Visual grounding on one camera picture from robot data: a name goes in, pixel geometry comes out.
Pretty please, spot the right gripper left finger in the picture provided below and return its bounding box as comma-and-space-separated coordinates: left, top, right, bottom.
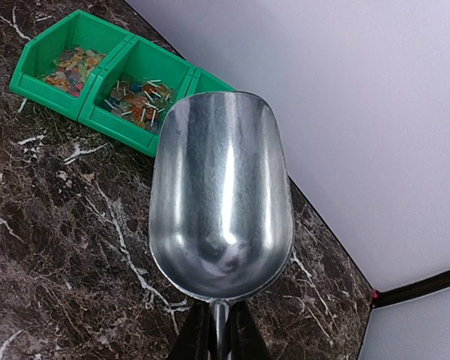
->
175, 301, 210, 359

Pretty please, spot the green bin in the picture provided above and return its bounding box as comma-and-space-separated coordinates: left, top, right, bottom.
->
10, 10, 134, 120
79, 36, 196, 158

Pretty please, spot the right black frame post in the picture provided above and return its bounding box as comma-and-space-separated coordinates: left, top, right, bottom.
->
371, 270, 450, 308

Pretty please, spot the metal scoop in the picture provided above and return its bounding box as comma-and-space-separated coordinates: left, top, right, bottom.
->
148, 91, 294, 359

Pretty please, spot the green bin end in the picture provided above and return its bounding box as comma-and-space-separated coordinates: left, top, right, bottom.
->
186, 67, 235, 96

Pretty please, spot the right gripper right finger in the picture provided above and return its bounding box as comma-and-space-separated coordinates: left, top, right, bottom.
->
229, 301, 271, 360

